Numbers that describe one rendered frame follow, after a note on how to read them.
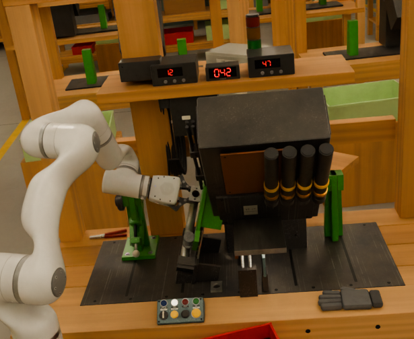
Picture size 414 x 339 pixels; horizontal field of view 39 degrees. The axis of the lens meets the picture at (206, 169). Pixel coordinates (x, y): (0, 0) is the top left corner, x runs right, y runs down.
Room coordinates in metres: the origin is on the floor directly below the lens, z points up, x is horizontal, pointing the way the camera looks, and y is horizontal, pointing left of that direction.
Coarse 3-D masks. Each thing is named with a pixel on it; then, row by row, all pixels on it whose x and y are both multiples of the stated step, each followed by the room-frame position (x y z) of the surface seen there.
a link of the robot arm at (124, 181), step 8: (120, 168) 1.86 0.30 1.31; (128, 168) 1.86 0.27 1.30; (104, 176) 1.82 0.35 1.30; (112, 176) 1.82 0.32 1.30; (120, 176) 1.82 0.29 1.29; (128, 176) 1.82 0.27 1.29; (136, 176) 1.83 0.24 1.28; (104, 184) 1.80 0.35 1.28; (112, 184) 1.80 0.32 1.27; (120, 184) 1.80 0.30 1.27; (128, 184) 1.80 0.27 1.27; (136, 184) 1.80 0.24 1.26; (104, 192) 1.82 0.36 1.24; (112, 192) 1.81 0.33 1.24; (120, 192) 1.80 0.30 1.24; (128, 192) 1.80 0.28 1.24; (136, 192) 1.79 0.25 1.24
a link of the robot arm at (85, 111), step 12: (72, 108) 1.60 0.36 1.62; (84, 108) 1.62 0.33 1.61; (96, 108) 1.66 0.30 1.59; (36, 120) 1.55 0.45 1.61; (48, 120) 1.57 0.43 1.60; (60, 120) 1.58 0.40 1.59; (72, 120) 1.59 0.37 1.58; (84, 120) 1.60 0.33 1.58; (96, 120) 1.64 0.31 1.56; (24, 132) 1.52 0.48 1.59; (36, 132) 1.50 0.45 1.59; (96, 132) 1.65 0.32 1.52; (108, 132) 1.69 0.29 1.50; (24, 144) 1.50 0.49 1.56; (36, 144) 1.48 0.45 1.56; (36, 156) 1.50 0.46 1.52
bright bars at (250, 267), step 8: (240, 256) 1.64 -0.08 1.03; (248, 256) 1.64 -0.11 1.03; (248, 264) 1.62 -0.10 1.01; (240, 272) 1.60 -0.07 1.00; (248, 272) 1.60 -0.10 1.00; (240, 280) 1.60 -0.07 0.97; (248, 280) 1.60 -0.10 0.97; (256, 280) 1.60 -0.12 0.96; (240, 288) 1.60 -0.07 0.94; (248, 288) 1.60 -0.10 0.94; (256, 288) 1.60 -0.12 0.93; (240, 296) 1.60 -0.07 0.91; (248, 296) 1.60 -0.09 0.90; (256, 296) 1.60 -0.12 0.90
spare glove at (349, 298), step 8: (344, 288) 1.56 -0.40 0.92; (352, 288) 1.56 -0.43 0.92; (320, 296) 1.53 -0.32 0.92; (328, 296) 1.53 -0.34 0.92; (336, 296) 1.52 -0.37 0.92; (344, 296) 1.51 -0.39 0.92; (352, 296) 1.51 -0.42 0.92; (360, 296) 1.51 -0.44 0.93; (368, 296) 1.50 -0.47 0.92; (376, 296) 1.50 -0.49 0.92; (320, 304) 1.50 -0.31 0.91; (328, 304) 1.49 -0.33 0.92; (336, 304) 1.48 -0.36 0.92; (344, 304) 1.48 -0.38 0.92; (352, 304) 1.47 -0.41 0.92; (360, 304) 1.47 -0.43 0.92; (368, 304) 1.47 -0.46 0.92; (376, 304) 1.47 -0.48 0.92
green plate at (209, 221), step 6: (204, 186) 1.71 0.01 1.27; (204, 192) 1.71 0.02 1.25; (204, 198) 1.71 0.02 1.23; (204, 204) 1.71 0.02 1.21; (210, 204) 1.72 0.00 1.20; (204, 210) 1.72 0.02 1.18; (210, 210) 1.72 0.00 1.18; (198, 216) 1.77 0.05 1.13; (204, 216) 1.72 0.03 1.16; (210, 216) 1.72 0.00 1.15; (216, 216) 1.72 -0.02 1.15; (198, 222) 1.71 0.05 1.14; (204, 222) 1.72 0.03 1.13; (210, 222) 1.72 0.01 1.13; (216, 222) 1.72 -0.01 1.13; (198, 228) 1.71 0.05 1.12; (210, 228) 1.72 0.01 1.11; (216, 228) 1.72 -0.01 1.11
